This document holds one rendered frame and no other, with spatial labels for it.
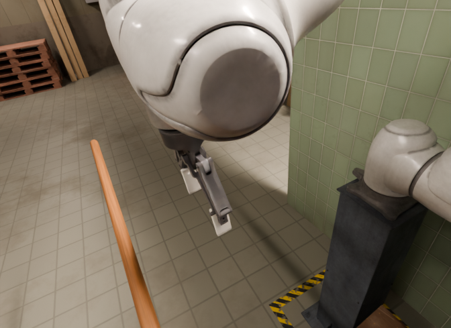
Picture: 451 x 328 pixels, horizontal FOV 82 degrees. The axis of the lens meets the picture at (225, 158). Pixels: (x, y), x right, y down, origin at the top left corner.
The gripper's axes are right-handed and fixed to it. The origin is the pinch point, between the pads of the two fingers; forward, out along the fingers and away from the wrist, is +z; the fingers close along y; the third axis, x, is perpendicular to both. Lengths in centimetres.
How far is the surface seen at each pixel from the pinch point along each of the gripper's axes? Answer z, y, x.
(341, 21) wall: -7, 58, -102
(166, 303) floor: 128, 63, 30
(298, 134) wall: 64, 80, -96
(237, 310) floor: 131, 35, -7
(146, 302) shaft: 8.2, -6.5, 17.8
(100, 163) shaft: 9, 50, 19
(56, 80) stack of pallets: 111, 676, 87
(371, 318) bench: 75, -19, -42
